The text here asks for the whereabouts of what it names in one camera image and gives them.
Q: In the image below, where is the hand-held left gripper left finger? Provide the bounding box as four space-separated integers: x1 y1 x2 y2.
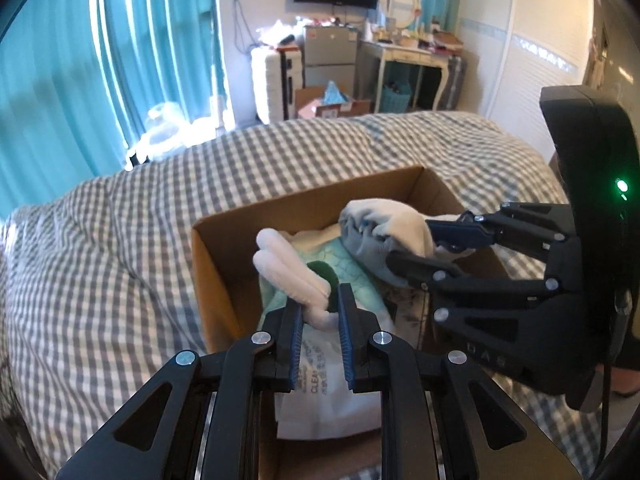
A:
55 302 305 480

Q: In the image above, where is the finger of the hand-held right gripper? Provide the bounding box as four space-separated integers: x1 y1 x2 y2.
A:
425 202 577 262
386 251 602 397

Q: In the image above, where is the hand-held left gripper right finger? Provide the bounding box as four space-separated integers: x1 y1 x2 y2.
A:
338 284 581 480

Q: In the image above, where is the white and grey sock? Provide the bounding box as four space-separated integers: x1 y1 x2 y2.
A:
338 198 453 287

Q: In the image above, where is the white plush toy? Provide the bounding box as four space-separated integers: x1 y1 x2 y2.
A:
252 228 342 332

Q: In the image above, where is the brown cardboard box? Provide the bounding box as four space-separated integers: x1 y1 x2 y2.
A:
191 165 512 480

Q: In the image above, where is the grey printed cloth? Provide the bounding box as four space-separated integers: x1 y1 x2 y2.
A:
382 282 433 358

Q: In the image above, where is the white plastic packet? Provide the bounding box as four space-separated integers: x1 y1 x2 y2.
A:
274 305 387 442

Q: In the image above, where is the light green patterned packet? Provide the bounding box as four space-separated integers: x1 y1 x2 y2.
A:
260 237 398 333

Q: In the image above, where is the white wardrobe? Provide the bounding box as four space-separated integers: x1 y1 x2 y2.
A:
457 0 609 147

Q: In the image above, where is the teal storage basket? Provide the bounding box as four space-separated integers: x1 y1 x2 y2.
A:
382 82 414 114

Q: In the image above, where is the dark suitcase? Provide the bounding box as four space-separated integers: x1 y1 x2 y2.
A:
442 55 469 110

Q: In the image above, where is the teal crumpled cloth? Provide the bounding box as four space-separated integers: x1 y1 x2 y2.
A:
322 80 352 107

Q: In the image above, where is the white dressing table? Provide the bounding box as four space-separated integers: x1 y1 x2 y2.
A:
358 40 452 112

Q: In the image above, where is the open cardboard box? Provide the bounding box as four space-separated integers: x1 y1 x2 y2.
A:
293 85 374 121

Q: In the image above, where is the grey checkered blanket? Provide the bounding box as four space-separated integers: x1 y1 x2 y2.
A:
0 110 640 480

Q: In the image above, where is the silver mini fridge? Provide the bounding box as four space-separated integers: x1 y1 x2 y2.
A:
302 25 359 102

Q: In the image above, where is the white oval mirror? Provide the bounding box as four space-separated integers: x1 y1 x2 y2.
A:
378 0 420 31

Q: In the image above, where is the white suitcase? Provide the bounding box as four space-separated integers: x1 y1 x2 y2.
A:
250 46 306 124

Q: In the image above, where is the clear plastic bag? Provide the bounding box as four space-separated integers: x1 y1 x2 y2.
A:
141 102 195 147

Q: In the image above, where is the white plastic bag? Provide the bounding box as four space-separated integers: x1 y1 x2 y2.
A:
256 20 302 49

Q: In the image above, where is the teal curtain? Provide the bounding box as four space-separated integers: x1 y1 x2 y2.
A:
0 0 227 222

